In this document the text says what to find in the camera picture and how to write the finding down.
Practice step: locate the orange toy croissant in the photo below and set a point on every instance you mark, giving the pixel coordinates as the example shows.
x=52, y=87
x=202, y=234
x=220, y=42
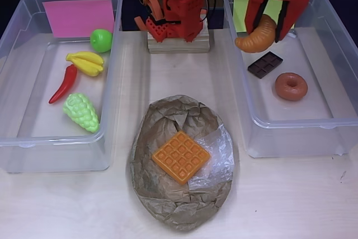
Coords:
x=260, y=39

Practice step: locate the brown toy chocolate bar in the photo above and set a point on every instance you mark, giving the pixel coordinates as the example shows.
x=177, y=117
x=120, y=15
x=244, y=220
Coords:
x=265, y=65

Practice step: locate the brown toy donut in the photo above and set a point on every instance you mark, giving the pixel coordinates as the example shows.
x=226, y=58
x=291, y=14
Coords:
x=282, y=89

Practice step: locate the green toy apple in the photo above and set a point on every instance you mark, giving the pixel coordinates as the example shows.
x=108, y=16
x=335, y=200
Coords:
x=101, y=40

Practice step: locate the orange toy waffle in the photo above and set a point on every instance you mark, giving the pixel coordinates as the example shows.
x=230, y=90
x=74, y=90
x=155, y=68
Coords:
x=180, y=158

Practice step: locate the light green toy grapes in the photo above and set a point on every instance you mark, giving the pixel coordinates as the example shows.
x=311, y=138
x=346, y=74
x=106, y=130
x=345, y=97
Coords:
x=82, y=113

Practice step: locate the red toy chili pepper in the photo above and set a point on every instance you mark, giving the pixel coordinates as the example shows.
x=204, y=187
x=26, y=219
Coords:
x=65, y=83

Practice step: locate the red robot arm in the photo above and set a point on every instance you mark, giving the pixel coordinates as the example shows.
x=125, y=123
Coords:
x=184, y=6

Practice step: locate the yellow-green paper sheet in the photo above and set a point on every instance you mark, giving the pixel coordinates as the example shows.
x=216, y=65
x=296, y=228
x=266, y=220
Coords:
x=240, y=12

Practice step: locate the clear plastic bin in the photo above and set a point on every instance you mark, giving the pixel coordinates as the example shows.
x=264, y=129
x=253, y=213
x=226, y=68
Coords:
x=42, y=144
x=293, y=116

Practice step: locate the pink paper sheet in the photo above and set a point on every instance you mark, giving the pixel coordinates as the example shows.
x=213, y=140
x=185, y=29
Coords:
x=78, y=18

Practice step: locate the small white tape piece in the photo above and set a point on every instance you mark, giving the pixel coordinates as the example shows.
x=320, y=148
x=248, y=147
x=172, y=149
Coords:
x=292, y=35

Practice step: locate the wooden base block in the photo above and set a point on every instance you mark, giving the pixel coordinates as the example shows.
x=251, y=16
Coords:
x=179, y=47

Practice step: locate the orange clamp with round hole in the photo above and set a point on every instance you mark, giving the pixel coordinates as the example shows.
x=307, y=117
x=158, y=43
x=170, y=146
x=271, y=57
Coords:
x=151, y=4

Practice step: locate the crumpled brown paper bag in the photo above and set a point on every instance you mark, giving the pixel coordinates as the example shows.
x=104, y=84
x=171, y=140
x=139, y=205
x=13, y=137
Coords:
x=156, y=194

